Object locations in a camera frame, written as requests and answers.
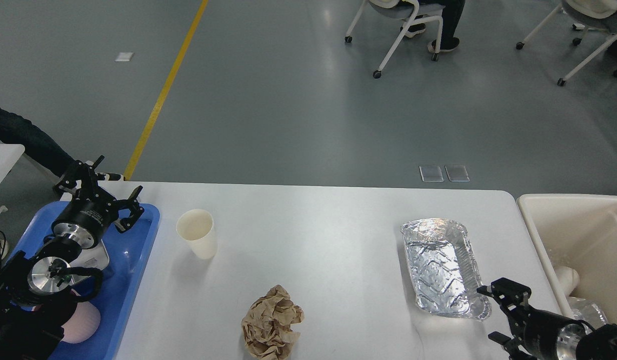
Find foil tray in bin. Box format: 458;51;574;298
567;296;609;330

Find aluminium foil tray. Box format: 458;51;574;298
400;218;491;321

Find white office chair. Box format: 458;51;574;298
343;0;445;79

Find white cup in bin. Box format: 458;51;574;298
553;265;580;297

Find cream paper cup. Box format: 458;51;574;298
175;209;219;260

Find blue plastic tray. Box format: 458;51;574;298
3;201;160;360

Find pink mug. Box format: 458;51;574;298
61;301;101;344

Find white side table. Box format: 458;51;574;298
0;143;25;184

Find seated person dark trousers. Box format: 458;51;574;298
397;0;466;54

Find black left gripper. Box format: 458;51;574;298
51;155;145;249

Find cream plastic bin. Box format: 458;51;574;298
517;194;617;324

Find steel rectangular container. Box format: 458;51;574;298
70;239;115;280

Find white chair at right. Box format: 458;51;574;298
515;0;617;87

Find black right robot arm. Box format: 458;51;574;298
476;277;617;360

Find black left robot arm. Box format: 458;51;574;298
0;156;145;360

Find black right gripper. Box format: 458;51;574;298
476;278;587;360

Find crumpled brown paper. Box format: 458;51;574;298
241;284;306;360

